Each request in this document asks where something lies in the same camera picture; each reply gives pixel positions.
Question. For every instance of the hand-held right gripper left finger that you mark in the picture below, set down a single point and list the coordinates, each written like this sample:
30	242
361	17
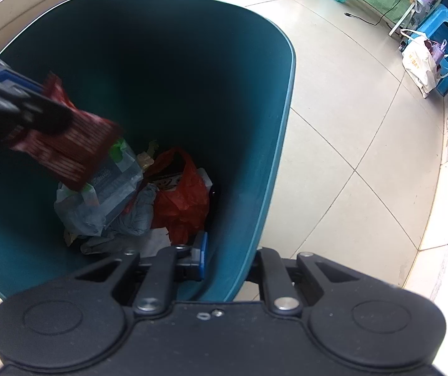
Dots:
203	254

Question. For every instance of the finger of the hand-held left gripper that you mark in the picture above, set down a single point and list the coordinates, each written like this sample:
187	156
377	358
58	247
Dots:
4	76
32	117

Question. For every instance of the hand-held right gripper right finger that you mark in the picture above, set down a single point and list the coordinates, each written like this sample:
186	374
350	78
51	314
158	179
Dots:
269	270

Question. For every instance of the red striped snack packet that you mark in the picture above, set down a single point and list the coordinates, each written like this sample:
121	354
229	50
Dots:
79	145

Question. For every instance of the teal plastic trash bin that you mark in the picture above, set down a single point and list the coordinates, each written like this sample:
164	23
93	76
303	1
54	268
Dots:
169	66

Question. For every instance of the red plastic bag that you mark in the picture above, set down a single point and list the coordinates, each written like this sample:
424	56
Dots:
184	199

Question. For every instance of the small white box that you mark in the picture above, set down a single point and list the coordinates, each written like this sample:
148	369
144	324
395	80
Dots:
205	179

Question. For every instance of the clear green-printed plastic packet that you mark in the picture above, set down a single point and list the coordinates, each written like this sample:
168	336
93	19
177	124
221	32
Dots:
106	192

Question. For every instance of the white shopping bag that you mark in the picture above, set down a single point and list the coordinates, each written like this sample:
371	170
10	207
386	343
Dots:
418	62

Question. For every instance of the purple plastic item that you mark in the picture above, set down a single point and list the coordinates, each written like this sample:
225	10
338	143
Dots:
437	51

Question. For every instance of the white drying rack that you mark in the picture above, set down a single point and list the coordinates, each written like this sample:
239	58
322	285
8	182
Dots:
402	19

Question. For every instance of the blue plastic stool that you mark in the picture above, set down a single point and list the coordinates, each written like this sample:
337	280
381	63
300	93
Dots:
435	17

